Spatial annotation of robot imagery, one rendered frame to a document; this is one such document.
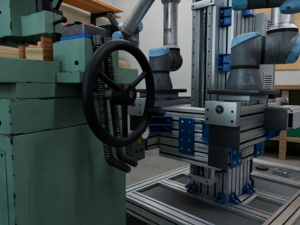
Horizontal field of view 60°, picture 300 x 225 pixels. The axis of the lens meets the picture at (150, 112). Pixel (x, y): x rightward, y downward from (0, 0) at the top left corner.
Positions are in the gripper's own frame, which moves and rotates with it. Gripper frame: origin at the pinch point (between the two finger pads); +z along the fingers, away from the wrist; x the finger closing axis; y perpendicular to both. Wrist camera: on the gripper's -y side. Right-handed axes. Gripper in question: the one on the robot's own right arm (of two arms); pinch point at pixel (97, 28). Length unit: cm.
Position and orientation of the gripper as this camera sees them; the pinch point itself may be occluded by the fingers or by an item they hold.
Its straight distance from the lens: 194.7
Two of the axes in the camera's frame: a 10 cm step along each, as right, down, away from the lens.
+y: 0.7, 9.7, 2.1
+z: -8.6, -0.5, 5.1
